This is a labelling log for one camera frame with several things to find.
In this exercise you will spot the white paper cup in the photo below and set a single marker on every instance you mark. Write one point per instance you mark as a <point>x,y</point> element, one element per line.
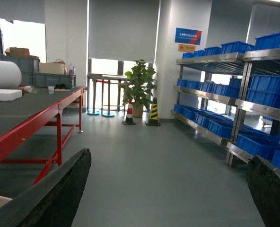
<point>50,89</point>

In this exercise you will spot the stainless steel flow rack shelf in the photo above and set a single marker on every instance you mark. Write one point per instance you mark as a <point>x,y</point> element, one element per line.
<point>245,64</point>

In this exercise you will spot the grey plastic crate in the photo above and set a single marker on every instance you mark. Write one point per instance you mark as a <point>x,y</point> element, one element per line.
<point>46,79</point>

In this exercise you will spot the white bubble wrap roll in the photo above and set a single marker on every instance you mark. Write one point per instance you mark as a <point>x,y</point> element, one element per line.
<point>10,75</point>

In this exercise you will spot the red conveyor table frame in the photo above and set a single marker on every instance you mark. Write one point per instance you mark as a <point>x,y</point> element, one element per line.
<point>23,117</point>

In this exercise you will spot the red white traffic cone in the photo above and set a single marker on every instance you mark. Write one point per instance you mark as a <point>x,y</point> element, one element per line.
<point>129,117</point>

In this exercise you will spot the blue wall sign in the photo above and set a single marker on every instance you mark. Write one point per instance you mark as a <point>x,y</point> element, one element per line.
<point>188,36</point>

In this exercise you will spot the yellow black traffic cone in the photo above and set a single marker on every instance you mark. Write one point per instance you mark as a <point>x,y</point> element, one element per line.
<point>153,116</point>

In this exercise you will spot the green potted plant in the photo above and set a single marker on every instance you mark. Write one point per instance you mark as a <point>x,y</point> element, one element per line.
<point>138,87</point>

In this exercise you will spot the orange wall sign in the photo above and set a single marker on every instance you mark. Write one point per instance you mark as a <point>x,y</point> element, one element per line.
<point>186,48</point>

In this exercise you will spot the white foam block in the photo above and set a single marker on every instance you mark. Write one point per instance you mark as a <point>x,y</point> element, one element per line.
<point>10,94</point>

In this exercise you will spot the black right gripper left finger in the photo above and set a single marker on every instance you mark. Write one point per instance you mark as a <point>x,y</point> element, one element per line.
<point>54,200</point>

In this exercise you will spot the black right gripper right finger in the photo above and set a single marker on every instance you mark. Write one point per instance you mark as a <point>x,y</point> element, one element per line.
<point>263,179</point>

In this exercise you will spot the grey roller window blind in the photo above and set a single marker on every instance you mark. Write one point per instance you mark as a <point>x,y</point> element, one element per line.
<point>123,29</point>

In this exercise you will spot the brown cardboard box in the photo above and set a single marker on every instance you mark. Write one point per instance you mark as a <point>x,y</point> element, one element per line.
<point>19,52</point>

